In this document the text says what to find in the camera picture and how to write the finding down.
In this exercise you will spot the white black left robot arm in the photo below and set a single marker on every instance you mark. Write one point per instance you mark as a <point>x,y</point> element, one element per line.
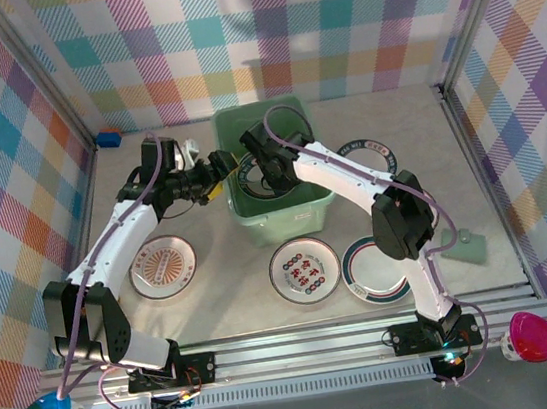
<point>117,240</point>

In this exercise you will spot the green plastic bin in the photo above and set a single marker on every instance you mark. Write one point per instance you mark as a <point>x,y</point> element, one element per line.
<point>281,223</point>

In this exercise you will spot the red characters coloured dots plate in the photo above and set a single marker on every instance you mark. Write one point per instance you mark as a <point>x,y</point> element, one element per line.
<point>305,271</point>

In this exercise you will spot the aluminium frame rail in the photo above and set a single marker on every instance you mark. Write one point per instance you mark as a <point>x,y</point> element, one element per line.
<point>298,355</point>
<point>84,214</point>
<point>487,186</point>

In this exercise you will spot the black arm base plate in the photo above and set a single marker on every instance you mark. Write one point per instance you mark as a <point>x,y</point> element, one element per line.
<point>201,367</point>
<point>404,338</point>

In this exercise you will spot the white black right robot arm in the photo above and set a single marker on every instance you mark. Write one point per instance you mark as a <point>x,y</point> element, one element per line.
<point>334,166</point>

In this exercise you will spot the blue orange small block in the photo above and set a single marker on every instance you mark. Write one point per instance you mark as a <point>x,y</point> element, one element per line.
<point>108,139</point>

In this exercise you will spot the small controller circuit board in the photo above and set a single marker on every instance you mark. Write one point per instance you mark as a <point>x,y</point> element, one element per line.
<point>448,365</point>
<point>171,404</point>

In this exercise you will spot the plaid patterned backdrop cloth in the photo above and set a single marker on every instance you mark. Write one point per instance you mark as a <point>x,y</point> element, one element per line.
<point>250,26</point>

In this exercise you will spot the sunburst print white plate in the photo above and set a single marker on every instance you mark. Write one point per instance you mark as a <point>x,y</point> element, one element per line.
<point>166,269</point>

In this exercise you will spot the pink dome button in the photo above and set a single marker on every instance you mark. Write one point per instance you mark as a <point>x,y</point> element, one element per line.
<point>535,336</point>

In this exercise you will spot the green red striped rim plate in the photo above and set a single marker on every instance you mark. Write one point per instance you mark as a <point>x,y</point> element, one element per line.
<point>368,272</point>

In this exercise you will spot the aluminium frame post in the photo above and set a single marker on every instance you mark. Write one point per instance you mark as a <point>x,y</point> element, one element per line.
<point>474,11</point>
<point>44,73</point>

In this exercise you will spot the green rim lettered plate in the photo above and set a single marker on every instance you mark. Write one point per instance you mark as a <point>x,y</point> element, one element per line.
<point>250,185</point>
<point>377,147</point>

